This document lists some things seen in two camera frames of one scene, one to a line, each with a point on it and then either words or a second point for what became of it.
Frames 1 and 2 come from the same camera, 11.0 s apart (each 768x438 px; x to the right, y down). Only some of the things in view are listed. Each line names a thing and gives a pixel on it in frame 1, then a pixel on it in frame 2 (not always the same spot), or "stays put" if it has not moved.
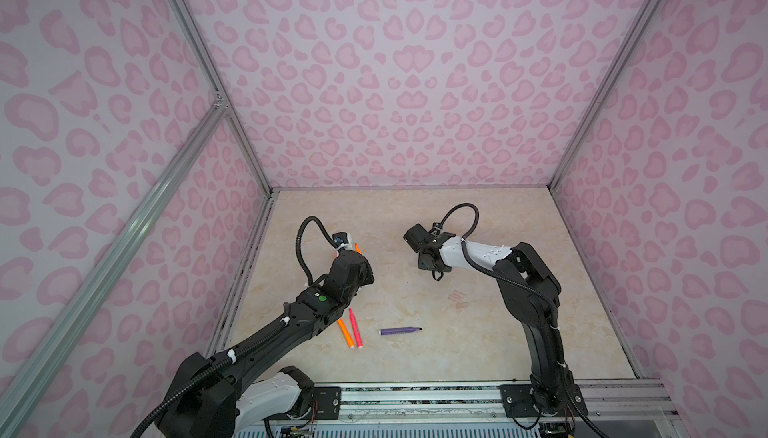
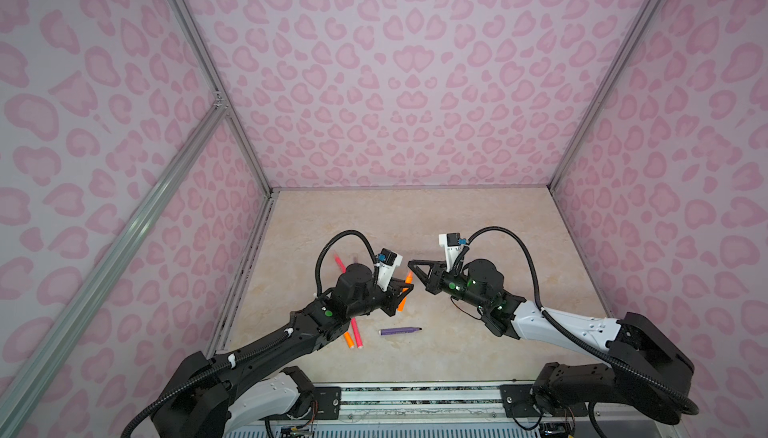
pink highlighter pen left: x=356 y=329 stays put
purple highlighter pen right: x=400 y=330 stays put
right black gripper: x=421 y=263 → x=435 y=280
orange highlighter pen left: x=346 y=333 stays put
